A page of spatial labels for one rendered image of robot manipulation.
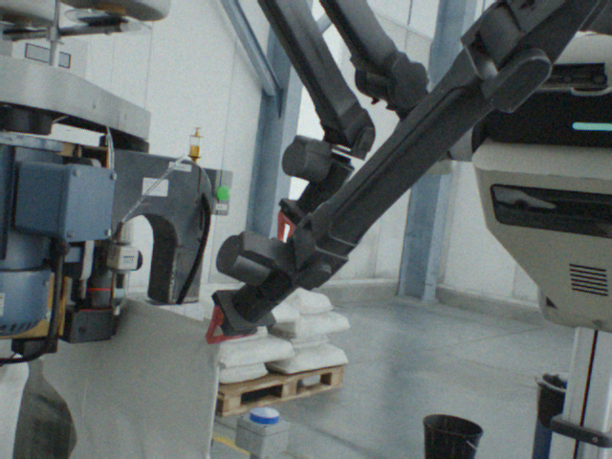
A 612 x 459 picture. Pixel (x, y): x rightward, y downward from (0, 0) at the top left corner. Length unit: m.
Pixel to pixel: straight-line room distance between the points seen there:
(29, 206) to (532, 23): 0.59
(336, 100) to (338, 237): 0.28
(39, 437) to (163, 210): 1.07
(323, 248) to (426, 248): 8.84
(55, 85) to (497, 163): 0.71
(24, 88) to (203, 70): 5.88
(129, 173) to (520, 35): 0.72
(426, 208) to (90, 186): 9.00
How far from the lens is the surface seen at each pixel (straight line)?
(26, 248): 0.92
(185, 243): 1.32
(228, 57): 6.95
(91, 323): 1.22
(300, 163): 1.10
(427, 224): 9.74
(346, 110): 1.12
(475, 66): 0.78
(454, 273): 9.82
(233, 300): 1.03
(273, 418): 1.42
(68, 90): 0.92
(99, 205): 0.90
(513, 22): 0.78
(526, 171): 1.17
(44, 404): 2.14
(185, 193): 1.30
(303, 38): 1.05
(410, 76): 1.18
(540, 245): 1.26
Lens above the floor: 1.31
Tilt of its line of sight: 4 degrees down
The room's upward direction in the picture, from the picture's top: 7 degrees clockwise
